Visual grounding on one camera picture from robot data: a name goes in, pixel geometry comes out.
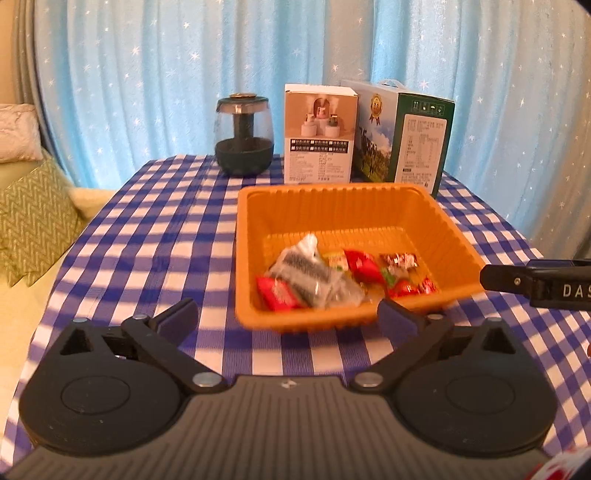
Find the white product box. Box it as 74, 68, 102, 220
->
283, 83, 359, 185

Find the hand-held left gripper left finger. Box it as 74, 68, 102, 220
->
44, 298, 229, 395

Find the light green sofa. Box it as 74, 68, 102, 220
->
0, 161, 116, 416

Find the red jelly cup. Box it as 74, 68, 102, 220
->
256, 276, 303, 311

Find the dark glass humidifier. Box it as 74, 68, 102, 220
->
215, 93, 275, 177

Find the beige satin pillow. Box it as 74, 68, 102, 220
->
0, 104, 44, 162

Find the green carry box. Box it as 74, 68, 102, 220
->
341, 79, 455, 200

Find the grey curtain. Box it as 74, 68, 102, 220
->
14, 0, 49, 153

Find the blue white checkered tablecloth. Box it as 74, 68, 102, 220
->
0, 154, 591, 462

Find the black sesame bar packet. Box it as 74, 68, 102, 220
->
267, 234, 366, 309

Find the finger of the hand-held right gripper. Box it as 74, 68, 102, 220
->
479, 264, 532, 295

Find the large red candy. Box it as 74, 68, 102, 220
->
344, 249, 384, 283

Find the red white patterned clothing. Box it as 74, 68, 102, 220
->
526, 448, 591, 480

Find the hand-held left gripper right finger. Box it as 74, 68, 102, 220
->
350, 299, 527, 395

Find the orange plastic tray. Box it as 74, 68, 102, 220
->
235, 183, 486, 334

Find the blue star curtain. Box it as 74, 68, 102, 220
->
32, 0, 591, 259

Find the green zigzag pillow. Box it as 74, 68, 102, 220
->
0, 159, 88, 288

